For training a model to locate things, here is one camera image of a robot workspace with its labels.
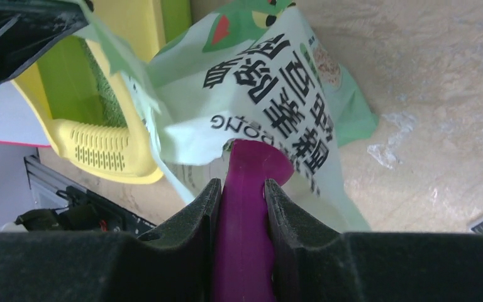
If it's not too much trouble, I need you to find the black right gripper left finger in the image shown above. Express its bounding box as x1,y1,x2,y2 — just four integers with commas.
0,179,222,301

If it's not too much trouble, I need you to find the pink framed whiteboard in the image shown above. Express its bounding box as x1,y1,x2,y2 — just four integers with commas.
0,82,50,147

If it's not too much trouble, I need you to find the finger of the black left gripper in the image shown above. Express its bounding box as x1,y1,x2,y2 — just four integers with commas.
0,1,88,84

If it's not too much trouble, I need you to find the green cat litter bag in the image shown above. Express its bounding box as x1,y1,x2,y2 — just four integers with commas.
82,1,378,232

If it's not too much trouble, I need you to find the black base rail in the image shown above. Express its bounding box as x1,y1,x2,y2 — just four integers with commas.
14,186,155,238

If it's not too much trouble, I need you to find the magenta plastic litter scoop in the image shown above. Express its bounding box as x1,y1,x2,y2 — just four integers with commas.
211,140,294,301

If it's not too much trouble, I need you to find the yellow litter box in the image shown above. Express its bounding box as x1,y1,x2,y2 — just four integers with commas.
13,1,192,184

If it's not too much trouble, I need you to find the aluminium frame rail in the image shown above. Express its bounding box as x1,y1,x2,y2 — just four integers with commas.
24,155,75,209

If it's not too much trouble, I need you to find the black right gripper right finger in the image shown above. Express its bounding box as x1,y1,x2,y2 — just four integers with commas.
265,179,483,301

